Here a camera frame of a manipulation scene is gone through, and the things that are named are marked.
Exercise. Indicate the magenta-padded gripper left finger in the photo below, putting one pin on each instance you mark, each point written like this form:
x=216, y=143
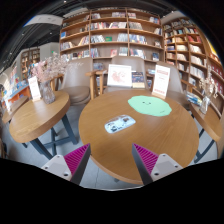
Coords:
x=76, y=159

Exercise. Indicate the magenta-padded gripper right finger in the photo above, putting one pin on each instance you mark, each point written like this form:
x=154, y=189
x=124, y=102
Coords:
x=146, y=160

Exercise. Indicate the transparent computer mouse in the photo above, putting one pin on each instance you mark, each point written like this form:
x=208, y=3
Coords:
x=120, y=123

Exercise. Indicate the green mouse pad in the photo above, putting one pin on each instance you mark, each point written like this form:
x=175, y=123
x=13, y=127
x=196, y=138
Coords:
x=150, y=106

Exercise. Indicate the round wooden side table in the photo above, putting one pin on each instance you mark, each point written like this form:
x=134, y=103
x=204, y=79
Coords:
x=36, y=116
x=15, y=110
x=210, y=121

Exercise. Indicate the glass vase with pink flowers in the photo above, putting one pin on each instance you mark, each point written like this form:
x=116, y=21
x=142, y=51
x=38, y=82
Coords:
x=47, y=90

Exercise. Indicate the brown padded wooden armchair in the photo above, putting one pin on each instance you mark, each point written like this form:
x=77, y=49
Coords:
x=128, y=60
x=176, y=83
x=77, y=83

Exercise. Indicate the stack of colourful books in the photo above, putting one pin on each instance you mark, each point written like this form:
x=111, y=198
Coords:
x=194, y=98

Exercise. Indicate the dark book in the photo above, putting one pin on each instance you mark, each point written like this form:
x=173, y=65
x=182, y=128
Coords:
x=138, y=80

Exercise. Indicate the white sign on wooden base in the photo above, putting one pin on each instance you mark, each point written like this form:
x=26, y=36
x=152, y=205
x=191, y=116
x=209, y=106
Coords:
x=161, y=80

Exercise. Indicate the glass vase with dried flowers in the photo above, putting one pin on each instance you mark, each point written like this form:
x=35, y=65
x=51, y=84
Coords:
x=205, y=103

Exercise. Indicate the small white table sign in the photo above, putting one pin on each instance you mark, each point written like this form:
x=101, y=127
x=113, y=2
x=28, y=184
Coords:
x=34, y=88

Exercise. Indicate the white framed picture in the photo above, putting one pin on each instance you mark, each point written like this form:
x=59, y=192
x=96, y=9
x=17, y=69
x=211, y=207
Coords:
x=119, y=76

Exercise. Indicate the small distant bookshelf unit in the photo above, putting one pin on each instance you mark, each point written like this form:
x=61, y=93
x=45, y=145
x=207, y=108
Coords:
x=29, y=60

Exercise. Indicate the angled wooden bookshelf unit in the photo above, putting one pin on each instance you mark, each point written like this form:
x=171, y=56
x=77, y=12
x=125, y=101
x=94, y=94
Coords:
x=190, y=46

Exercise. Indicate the wide wooden bookshelf unit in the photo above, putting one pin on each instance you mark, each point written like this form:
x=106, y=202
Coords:
x=110, y=31

